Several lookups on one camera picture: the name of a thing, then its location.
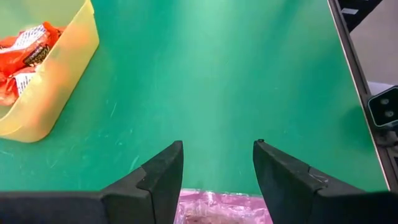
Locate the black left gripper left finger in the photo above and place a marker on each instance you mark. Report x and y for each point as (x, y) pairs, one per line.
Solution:
(124, 205)

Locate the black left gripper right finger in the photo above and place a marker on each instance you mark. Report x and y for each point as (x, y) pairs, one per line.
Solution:
(311, 202)

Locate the red pink candy packet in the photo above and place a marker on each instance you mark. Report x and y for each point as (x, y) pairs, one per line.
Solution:
(217, 208)

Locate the orange candy packet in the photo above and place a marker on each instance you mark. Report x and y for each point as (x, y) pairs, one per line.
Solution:
(7, 90)
(18, 59)

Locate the yellow plastic bin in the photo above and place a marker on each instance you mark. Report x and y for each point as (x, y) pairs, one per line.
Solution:
(59, 77)

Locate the green table mat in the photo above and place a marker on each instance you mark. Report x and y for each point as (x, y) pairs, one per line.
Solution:
(217, 77)

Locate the black table-level camera box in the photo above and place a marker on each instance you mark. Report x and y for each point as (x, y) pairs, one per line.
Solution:
(385, 107)

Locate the black metal table frame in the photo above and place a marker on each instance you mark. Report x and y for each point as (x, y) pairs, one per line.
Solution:
(351, 56)

